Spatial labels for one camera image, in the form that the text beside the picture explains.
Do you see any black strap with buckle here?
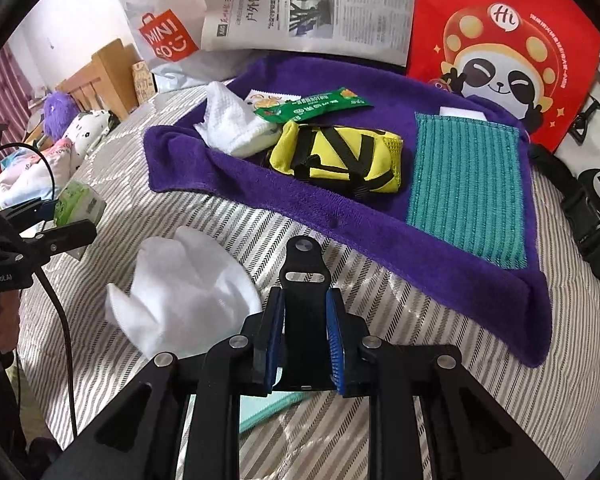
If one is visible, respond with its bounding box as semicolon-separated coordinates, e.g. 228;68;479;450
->
527;145;600;293

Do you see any striped bed sheet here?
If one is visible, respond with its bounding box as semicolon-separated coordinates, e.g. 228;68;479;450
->
10;80;600;480

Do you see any newspaper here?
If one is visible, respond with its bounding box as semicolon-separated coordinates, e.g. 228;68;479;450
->
201;0;418;67

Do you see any purple towel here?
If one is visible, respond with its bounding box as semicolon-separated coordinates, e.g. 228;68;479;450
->
144;55;553;368

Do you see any light wooden bed headboard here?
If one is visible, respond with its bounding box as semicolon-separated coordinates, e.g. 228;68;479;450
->
55;39;141;121

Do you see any pastel printed blanket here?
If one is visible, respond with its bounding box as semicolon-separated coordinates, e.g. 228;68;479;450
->
0;137;73;211

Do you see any fruit print wipe packet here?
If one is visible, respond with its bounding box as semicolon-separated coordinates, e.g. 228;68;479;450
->
245;89;301;111

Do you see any kraft paper bag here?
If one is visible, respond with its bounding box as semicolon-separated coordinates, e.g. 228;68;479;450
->
131;60;157;106

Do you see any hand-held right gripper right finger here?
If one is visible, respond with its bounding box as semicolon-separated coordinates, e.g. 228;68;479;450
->
325;289;566;480

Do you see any white plastic shopping bag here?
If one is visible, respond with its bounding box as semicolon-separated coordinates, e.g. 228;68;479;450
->
114;0;261;93

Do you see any green tissue pack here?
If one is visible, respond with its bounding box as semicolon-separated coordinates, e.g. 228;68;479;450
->
54;181;107;226

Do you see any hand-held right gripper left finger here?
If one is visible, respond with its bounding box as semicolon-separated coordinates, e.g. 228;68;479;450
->
65;287;287;480

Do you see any pink striped curtain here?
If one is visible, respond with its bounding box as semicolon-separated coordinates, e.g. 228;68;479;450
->
0;45;33;126

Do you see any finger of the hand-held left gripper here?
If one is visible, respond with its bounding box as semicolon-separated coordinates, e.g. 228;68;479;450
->
0;199;58;224
22;219;97;262

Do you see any purple plush toy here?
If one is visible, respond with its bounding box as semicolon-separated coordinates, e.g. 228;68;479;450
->
44;91;78;138

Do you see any yellow pouch with black straps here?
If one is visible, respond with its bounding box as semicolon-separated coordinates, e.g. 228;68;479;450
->
266;120;406;203

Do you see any light teal cloth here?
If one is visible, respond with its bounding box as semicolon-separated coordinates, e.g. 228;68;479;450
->
239;391;313;433

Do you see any person's left hand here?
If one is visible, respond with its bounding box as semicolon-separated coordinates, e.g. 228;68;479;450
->
0;292;21;356

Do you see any thin black cable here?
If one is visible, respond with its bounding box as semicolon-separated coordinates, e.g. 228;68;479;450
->
0;143;62;202

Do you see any white spotted plush pillow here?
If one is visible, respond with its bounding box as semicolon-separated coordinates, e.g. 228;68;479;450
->
62;109;113;171

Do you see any teal ribbed cloth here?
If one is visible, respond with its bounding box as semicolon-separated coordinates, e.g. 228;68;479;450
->
405;111;528;267

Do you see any green snack packet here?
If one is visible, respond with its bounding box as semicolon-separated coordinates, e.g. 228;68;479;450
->
255;87;374;125

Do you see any black rubber strap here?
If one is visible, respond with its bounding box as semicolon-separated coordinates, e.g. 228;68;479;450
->
272;235;338;393

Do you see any red panda paper bag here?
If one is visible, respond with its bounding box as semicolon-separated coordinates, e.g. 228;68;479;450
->
405;0;600;153

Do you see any white textured wipe cloth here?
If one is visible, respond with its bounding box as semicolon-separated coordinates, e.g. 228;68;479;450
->
194;81;278;157

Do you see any white soft cloth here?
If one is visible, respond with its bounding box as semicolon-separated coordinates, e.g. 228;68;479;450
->
105;226;263;358

